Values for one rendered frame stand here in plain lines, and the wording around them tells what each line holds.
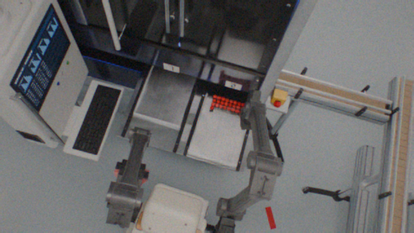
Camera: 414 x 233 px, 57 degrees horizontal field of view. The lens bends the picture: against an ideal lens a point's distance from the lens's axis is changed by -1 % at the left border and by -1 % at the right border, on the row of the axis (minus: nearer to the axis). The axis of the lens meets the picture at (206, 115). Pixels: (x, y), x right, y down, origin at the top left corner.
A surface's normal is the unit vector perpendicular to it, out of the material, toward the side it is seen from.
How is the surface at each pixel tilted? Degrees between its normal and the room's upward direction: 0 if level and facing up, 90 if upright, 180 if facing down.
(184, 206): 42
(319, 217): 0
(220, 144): 0
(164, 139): 0
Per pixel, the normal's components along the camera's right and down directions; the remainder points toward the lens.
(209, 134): 0.07, -0.37
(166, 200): 0.25, -0.87
